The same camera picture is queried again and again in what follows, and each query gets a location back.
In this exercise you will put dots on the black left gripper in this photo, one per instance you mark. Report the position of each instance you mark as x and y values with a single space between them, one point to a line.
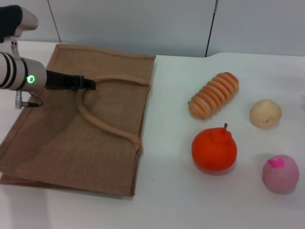
59 80

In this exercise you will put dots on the brown jute handbag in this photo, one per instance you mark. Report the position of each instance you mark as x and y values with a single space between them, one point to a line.
95 133

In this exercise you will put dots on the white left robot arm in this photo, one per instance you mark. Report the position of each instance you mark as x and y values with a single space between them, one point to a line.
14 71

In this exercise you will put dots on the orange striped bread loaf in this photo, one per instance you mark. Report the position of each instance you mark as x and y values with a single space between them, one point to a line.
213 95

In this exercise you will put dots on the orange fruit with stem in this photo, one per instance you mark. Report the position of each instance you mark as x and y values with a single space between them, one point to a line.
213 150

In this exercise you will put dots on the beige round bun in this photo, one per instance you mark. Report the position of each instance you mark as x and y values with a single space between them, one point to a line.
265 114

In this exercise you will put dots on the pink peach toy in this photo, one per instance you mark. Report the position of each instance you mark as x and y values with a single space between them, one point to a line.
280 175

